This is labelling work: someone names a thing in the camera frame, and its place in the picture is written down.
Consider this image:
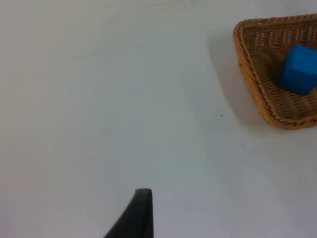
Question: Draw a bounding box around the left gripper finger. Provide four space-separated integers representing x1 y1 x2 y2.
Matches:
103 188 154 238

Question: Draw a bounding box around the blue cube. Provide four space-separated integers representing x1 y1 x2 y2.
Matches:
276 44 317 96

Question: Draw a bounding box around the brown wicker basket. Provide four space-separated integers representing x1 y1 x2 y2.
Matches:
232 13 317 131

